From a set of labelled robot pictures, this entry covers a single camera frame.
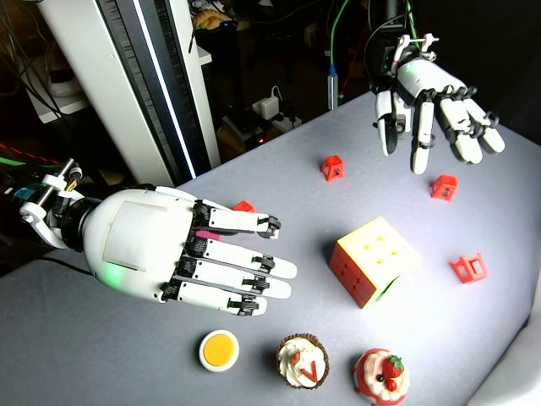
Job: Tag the black box with red light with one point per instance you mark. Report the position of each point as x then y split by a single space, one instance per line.
241 133

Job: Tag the white column with black strips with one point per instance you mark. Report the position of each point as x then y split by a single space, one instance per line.
84 63

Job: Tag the yellow button with white rim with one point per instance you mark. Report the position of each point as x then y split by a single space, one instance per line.
218 350

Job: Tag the toy cupcake in brown cup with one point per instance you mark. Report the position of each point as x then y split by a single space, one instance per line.
302 359

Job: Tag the white power adapter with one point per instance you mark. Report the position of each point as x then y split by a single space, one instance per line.
265 108

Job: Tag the toy strawberry cake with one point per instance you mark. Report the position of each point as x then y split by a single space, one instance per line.
380 376

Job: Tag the grey table cloth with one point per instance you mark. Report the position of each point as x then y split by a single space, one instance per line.
127 359

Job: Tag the white power strip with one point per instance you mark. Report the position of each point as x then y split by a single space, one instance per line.
287 122

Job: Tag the pink round disc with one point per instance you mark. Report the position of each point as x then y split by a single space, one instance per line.
207 234

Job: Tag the white padded barrier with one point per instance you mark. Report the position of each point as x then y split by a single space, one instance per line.
511 372

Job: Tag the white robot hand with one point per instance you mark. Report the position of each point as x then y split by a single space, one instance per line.
131 237
422 76

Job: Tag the yellow-topped puzzle cube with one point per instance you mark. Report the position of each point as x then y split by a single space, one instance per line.
372 254

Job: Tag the toy bread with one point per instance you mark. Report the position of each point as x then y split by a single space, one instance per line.
209 18

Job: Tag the small red plastic stool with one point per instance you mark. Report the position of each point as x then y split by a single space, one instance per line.
467 270
244 207
444 186
331 167

